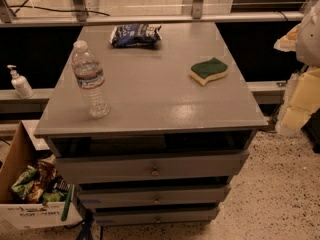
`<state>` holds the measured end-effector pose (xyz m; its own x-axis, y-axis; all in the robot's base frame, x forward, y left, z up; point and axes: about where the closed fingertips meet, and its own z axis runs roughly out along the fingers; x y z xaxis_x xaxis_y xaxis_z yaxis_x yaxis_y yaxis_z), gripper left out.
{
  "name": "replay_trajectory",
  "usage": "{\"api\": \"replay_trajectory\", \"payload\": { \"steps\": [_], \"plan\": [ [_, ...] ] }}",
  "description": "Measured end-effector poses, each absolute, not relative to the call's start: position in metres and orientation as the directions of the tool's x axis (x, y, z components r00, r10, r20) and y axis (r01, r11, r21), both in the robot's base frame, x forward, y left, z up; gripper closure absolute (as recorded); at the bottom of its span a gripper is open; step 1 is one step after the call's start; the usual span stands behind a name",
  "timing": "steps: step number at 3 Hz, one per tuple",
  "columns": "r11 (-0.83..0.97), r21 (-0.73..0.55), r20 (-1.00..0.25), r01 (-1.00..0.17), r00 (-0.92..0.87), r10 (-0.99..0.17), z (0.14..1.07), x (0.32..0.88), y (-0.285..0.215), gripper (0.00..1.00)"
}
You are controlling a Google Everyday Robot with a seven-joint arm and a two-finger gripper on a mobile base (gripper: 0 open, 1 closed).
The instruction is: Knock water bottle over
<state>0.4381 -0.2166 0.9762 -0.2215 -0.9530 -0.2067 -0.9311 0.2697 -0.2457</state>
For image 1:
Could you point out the blue chip bag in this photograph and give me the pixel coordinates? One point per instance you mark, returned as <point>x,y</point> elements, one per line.
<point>134,35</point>

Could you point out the grey drawer cabinet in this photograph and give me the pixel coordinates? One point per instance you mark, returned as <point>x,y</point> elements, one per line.
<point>169,147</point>

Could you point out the green yellow sponge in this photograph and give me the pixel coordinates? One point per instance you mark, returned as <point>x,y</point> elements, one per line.
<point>209,70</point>

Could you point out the brown snack bag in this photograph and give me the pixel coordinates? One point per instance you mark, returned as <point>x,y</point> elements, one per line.
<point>46,173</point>

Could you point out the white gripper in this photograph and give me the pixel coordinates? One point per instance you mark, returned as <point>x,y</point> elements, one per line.
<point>309,40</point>

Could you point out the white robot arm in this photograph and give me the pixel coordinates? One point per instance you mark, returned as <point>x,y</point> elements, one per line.
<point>308,39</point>

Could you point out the green snack bag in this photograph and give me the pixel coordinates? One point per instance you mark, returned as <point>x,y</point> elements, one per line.
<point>24,183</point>

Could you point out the white pump soap bottle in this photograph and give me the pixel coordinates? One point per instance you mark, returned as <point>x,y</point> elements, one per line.
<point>20,83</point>

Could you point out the green marker pen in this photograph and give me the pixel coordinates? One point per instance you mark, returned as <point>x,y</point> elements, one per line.
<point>67,203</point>

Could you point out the clear plastic water bottle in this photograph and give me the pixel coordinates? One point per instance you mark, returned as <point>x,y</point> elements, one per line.
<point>90,79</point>

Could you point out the metal frame rail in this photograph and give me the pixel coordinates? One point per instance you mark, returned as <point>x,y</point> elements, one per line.
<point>272,16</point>

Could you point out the cardboard box of snacks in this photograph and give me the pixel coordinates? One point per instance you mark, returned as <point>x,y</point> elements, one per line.
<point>26,150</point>

